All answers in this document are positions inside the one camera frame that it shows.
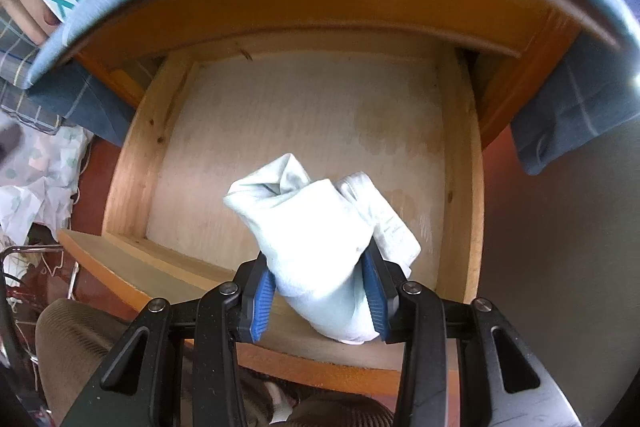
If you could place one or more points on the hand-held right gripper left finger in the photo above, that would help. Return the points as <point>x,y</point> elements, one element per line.
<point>262,307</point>

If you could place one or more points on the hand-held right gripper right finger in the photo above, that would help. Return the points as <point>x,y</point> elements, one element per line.
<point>375,302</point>

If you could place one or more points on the pale underwear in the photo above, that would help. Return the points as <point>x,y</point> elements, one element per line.
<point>320,247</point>

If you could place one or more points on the wooden drawer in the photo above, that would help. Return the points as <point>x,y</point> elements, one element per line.
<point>300,107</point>

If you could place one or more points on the person's right leg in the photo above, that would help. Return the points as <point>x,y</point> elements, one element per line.
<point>345,414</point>

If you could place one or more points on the grey board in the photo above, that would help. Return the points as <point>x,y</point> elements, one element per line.
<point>550,282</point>

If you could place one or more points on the white floral sheet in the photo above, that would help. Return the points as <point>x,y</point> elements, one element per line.
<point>45,177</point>

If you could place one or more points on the blue checked cloth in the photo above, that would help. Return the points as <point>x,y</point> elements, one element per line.
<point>565,127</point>

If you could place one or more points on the grey plaid cloth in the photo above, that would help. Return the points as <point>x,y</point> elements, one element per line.
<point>15,42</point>

